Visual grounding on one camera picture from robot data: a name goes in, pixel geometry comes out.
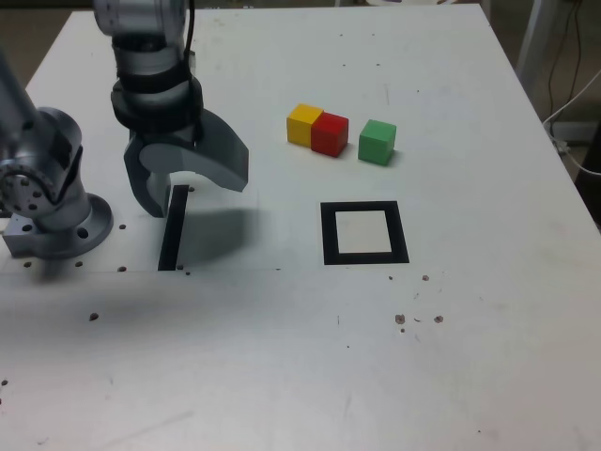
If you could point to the red cube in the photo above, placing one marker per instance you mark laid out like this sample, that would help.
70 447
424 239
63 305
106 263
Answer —
328 136

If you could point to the yellow cube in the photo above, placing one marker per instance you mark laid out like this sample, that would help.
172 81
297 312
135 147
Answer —
298 124

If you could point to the white frame leg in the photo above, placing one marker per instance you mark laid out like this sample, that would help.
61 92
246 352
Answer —
530 37

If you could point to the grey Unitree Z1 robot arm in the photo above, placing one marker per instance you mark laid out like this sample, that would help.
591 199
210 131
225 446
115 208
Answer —
51 141

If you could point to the black tape square outline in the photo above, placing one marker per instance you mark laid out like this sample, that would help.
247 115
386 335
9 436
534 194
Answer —
328 235

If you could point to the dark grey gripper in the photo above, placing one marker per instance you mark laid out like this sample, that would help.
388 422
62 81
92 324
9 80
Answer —
164 136

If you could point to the green cube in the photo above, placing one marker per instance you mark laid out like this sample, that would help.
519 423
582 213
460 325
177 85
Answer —
376 143

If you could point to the black tape strip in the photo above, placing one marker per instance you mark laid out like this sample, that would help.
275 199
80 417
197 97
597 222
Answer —
173 230

